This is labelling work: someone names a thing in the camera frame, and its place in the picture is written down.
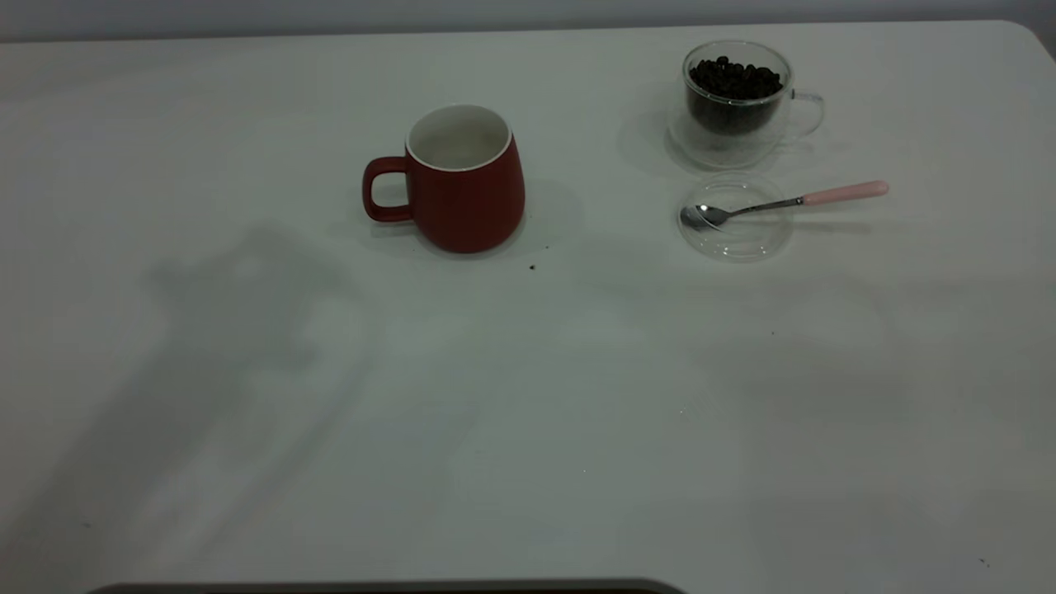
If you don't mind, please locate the red ceramic mug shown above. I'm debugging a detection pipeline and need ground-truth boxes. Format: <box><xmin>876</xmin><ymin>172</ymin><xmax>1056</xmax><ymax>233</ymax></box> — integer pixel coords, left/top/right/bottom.
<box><xmin>361</xmin><ymin>104</ymin><xmax>526</xmax><ymax>255</ymax></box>

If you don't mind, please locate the pink handled metal spoon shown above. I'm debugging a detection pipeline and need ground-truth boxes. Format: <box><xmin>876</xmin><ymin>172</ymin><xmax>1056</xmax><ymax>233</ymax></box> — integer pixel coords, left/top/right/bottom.
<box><xmin>680</xmin><ymin>181</ymin><xmax>890</xmax><ymax>232</ymax></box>

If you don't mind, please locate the clear round glass lid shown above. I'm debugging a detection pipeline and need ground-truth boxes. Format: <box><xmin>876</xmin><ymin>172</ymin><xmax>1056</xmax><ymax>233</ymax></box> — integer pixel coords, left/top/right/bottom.
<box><xmin>676</xmin><ymin>172</ymin><xmax>795</xmax><ymax>263</ymax></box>

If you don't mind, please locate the coffee beans heap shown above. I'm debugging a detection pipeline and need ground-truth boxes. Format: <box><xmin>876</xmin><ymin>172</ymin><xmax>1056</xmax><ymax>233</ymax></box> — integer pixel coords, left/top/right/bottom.
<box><xmin>687</xmin><ymin>54</ymin><xmax>785</xmax><ymax>137</ymax></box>

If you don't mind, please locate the clear double-wall glass cup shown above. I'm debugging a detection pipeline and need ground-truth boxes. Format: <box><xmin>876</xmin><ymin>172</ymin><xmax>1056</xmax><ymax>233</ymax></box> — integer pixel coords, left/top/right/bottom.
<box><xmin>667</xmin><ymin>40</ymin><xmax>826</xmax><ymax>172</ymax></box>

